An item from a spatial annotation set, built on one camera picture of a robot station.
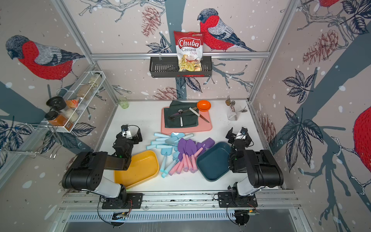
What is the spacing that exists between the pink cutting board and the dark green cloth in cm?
2

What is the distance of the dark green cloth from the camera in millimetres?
1063

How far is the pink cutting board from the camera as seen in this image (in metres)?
1.03

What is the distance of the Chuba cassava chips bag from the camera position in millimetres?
831
